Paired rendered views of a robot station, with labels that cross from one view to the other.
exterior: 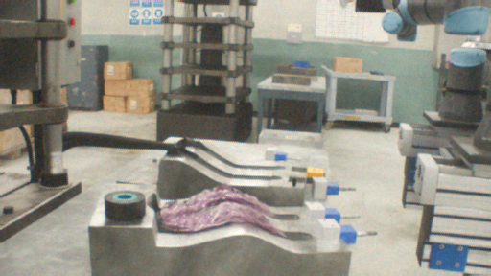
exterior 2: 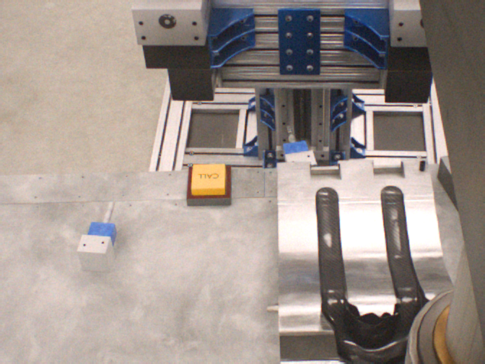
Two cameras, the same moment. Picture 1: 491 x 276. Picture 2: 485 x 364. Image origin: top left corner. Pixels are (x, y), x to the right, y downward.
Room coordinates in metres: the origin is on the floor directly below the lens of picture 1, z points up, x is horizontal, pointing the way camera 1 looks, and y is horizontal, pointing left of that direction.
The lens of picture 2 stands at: (1.57, 0.83, 2.04)
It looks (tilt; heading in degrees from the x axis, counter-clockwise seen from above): 48 degrees down; 264
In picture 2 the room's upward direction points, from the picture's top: 5 degrees counter-clockwise
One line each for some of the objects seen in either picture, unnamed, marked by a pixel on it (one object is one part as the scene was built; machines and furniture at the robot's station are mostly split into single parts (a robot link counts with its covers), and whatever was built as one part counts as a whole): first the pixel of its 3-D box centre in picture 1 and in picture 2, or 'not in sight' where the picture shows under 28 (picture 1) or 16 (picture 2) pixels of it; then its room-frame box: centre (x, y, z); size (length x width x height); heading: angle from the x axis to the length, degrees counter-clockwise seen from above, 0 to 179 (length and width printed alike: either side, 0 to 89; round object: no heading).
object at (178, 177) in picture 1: (216, 173); (361, 286); (1.31, 0.04, 0.87); 0.50 x 0.26 x 0.14; 80
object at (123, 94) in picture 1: (128, 87); not in sight; (7.92, 1.74, 0.42); 0.86 x 0.33 x 0.83; 80
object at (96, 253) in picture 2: (283, 157); (102, 231); (1.71, -0.19, 0.83); 0.13 x 0.05 x 0.05; 73
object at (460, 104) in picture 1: (461, 103); not in sight; (1.49, -0.76, 1.09); 0.15 x 0.15 x 0.10
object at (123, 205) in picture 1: (125, 205); not in sight; (0.85, 0.20, 0.93); 0.08 x 0.08 x 0.04
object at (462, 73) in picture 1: (466, 68); not in sight; (1.49, -0.77, 1.20); 0.13 x 0.12 x 0.14; 140
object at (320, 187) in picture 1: (334, 188); (295, 150); (1.34, -0.31, 0.83); 0.13 x 0.05 x 0.05; 90
